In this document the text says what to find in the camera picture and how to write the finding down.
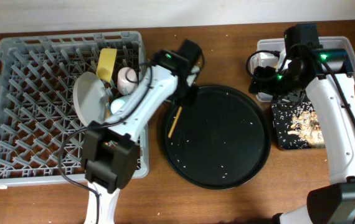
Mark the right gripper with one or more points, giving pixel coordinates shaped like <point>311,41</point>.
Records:
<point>262,79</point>

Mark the wooden chopstick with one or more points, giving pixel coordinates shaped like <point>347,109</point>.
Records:
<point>107,104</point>
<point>170,133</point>

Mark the food scraps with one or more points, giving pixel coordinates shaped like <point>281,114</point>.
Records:
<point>307,127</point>

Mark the pink cup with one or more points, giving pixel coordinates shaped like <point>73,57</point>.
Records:
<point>127,80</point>

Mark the blue cup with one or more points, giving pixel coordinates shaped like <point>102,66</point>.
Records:
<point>118,103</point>

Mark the yellow bowl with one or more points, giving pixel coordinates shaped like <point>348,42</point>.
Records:
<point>106,63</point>

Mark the grey ceramic plate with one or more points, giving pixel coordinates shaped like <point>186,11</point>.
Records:
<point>90,99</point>

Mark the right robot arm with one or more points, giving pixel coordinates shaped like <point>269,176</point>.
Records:
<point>322,69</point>

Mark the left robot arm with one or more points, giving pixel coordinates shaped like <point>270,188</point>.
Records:
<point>109,151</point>

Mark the grey dishwasher rack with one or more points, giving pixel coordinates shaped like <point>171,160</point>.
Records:
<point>37,75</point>

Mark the clear plastic bin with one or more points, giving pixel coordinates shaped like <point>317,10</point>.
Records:
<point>263,59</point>

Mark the black rectangular tray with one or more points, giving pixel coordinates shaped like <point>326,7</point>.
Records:
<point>282,114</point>

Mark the round black tray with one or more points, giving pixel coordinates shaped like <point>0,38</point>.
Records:
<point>220,142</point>

